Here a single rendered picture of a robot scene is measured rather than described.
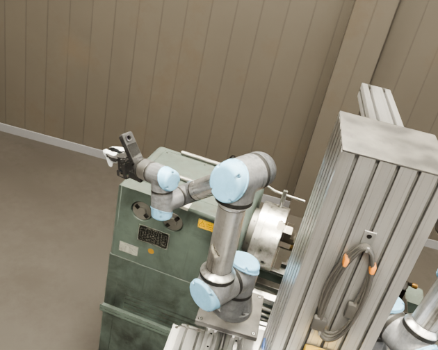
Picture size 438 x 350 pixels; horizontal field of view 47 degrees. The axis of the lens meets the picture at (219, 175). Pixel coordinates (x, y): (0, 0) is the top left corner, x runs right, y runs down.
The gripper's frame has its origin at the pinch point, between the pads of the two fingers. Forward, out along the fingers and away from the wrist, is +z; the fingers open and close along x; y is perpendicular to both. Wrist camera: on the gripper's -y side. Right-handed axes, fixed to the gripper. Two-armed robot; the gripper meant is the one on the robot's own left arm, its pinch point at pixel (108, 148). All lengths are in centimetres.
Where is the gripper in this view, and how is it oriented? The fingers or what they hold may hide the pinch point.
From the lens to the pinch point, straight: 192.8
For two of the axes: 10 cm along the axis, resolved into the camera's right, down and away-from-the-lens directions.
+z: -7.4, -2.8, 6.1
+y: 0.3, 8.9, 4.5
